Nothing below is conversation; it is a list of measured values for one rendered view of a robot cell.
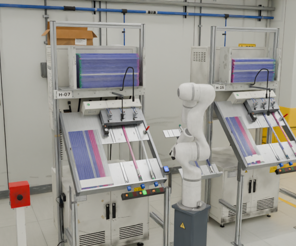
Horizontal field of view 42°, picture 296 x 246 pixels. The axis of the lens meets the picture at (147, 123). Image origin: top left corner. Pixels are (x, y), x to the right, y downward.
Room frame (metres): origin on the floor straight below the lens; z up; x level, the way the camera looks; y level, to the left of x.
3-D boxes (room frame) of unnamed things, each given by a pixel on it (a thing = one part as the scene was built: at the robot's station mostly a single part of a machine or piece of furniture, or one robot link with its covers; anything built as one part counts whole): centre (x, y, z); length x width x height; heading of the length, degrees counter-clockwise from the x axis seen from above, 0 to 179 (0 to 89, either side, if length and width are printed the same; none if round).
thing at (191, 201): (2.39, -0.29, 0.79); 0.19 x 0.19 x 0.18
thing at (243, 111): (3.72, -0.98, 0.65); 1.01 x 0.73 x 1.29; 25
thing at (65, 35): (3.41, 0.55, 1.82); 0.68 x 0.30 x 0.20; 115
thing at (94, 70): (3.19, 0.33, 1.52); 0.51 x 0.13 x 0.27; 115
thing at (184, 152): (2.38, -0.26, 1.00); 0.19 x 0.12 x 0.24; 97
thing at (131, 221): (3.27, 0.43, 0.31); 0.70 x 0.65 x 0.62; 115
